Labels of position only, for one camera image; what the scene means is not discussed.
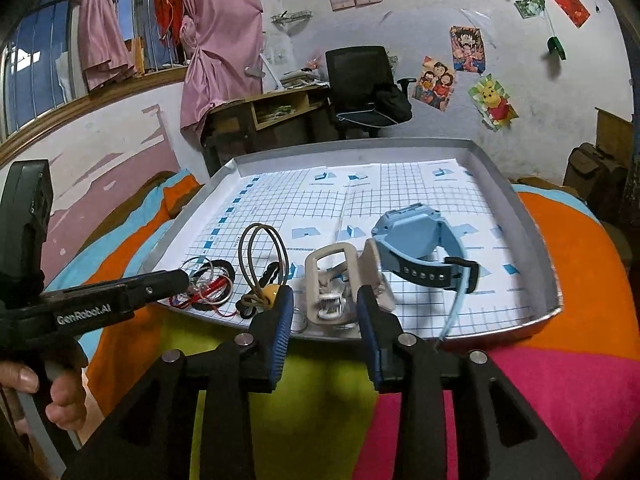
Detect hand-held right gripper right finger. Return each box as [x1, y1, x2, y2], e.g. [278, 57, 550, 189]
[356, 285, 581, 480]

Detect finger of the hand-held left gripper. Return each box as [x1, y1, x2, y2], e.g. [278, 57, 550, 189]
[125, 269, 191, 311]

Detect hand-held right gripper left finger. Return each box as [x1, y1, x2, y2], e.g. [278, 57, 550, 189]
[61, 286, 295, 480]

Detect olive hair tie yellow bead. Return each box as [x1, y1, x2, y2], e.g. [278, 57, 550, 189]
[237, 223, 292, 312]

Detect black round hair tie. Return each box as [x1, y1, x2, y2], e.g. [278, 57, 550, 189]
[197, 258, 236, 287]

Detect beige hair claw clip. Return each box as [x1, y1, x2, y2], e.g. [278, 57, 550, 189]
[304, 239, 397, 327]

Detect light blue wrist watch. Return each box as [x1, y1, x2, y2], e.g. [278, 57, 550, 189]
[371, 203, 481, 353]

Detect grey tray with grid paper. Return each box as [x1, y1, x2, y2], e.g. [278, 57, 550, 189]
[150, 139, 565, 343]

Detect person's left hand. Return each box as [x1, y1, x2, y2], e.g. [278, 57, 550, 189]
[0, 357, 89, 432]

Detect barred window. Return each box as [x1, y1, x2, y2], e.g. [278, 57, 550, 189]
[0, 0, 192, 137]

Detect multicolour striped blanket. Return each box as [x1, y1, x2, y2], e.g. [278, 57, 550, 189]
[40, 170, 640, 480]

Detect wooden desk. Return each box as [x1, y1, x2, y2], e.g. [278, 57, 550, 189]
[201, 84, 332, 173]

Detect pink hanging cloth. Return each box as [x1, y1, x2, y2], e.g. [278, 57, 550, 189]
[79, 0, 139, 92]

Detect white clothes hanger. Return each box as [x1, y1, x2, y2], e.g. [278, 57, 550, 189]
[336, 102, 397, 127]

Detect white desk lamp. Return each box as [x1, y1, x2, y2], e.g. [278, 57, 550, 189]
[244, 49, 287, 92]

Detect pile of books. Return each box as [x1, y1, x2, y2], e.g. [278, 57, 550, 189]
[279, 66, 322, 89]

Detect black office chair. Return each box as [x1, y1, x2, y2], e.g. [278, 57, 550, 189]
[324, 46, 417, 139]

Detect pink curtain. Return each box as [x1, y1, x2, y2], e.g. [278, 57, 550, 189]
[160, 0, 267, 137]

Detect cartoon family poster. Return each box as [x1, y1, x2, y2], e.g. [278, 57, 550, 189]
[413, 56, 457, 112]

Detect yellow bear poster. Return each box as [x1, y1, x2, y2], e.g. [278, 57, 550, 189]
[468, 73, 519, 132]

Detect brown bag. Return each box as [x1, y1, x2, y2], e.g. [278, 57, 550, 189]
[562, 142, 627, 222]

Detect anime character poster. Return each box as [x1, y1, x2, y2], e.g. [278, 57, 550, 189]
[449, 25, 487, 75]

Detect wooden board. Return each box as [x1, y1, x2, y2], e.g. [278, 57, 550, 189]
[594, 107, 637, 162]

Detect red paper envelope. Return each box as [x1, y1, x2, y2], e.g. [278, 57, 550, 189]
[551, 0, 591, 29]

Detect wire wall rack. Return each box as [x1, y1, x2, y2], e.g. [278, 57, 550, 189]
[271, 9, 314, 27]

